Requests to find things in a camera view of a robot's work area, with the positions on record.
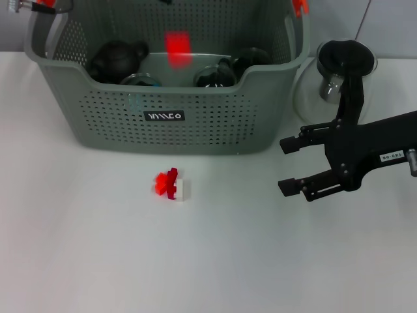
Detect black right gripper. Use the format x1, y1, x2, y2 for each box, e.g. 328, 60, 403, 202
278, 110, 417, 203

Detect black teapot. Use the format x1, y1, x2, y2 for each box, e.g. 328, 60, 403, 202
88, 38, 150, 83

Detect dark red toy block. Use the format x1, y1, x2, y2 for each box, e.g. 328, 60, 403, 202
165, 168, 179, 200

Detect left arm grey cable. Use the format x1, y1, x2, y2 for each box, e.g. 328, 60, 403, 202
8, 0, 74, 16

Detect glass carafe with black lid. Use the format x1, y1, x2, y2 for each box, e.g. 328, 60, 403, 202
292, 38, 379, 131

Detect thin dark background cable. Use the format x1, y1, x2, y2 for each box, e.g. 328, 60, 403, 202
354, 0, 372, 39

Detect grey perforated storage basket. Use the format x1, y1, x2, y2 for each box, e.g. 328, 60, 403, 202
24, 0, 310, 157

